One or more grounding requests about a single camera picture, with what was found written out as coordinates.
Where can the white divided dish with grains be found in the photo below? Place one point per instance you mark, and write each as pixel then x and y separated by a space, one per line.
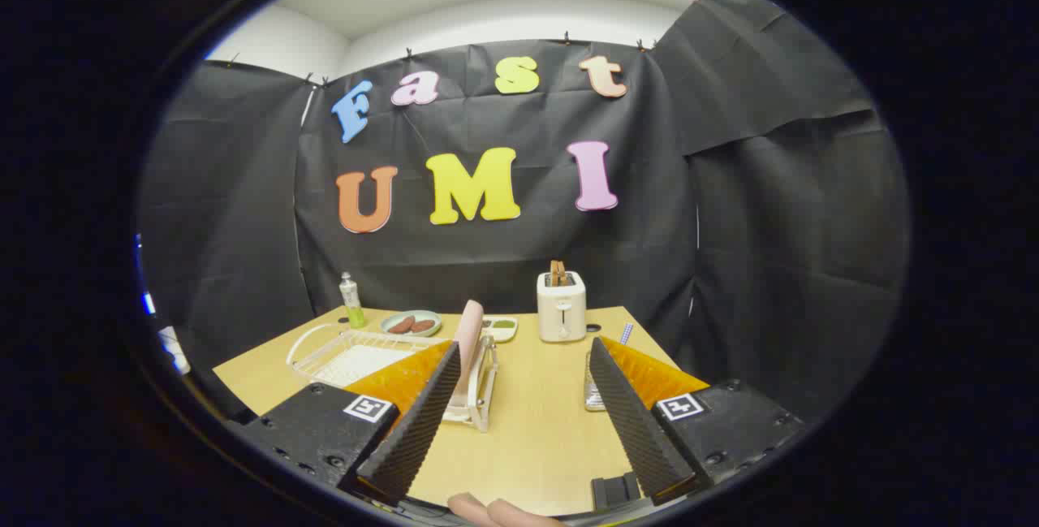
pixel 507 334

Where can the brown toast slice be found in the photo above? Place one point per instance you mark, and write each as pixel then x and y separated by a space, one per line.
pixel 554 274
pixel 563 274

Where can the brown meat patty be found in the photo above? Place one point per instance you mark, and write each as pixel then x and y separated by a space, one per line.
pixel 401 325
pixel 422 326

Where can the cream toaster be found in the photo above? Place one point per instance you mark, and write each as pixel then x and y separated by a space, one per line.
pixel 560 308

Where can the white ribbed drain tray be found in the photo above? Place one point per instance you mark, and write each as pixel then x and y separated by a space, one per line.
pixel 365 363

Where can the pink plate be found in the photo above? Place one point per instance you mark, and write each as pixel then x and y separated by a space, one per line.
pixel 469 332

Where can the clear bottle with green liquid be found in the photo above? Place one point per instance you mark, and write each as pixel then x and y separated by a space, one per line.
pixel 353 304

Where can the light green plate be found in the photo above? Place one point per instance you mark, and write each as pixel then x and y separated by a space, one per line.
pixel 406 313

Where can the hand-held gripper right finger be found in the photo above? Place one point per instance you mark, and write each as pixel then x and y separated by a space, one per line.
pixel 637 429

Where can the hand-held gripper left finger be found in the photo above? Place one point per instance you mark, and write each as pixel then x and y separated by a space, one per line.
pixel 414 438

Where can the black backdrop cloth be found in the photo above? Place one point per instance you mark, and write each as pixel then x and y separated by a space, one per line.
pixel 503 259

